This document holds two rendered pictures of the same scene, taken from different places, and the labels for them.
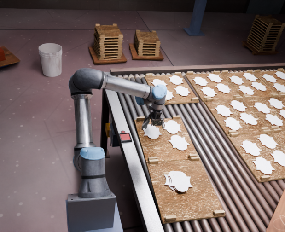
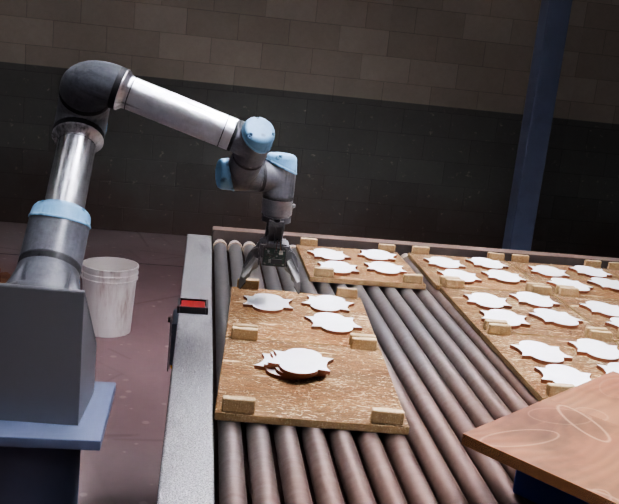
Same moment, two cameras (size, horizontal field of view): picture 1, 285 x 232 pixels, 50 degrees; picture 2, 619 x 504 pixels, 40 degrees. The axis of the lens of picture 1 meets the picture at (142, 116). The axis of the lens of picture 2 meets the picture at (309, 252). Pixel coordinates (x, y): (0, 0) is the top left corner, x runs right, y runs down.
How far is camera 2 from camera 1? 105 cm
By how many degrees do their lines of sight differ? 27
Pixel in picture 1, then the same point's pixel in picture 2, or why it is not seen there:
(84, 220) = not seen: outside the picture
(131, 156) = (193, 330)
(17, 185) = not seen: outside the picture
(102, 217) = (47, 368)
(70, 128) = (110, 431)
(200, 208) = (338, 409)
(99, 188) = (49, 276)
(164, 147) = (287, 325)
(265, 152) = (585, 364)
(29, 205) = not seen: outside the picture
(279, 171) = not seen: hidden behind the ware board
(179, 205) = (278, 397)
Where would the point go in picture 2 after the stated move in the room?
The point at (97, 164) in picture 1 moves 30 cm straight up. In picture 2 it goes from (60, 228) to (66, 65)
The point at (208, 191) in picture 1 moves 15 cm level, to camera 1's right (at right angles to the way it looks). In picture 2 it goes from (378, 391) to (454, 405)
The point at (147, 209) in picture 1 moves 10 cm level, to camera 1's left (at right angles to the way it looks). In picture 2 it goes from (185, 398) to (135, 388)
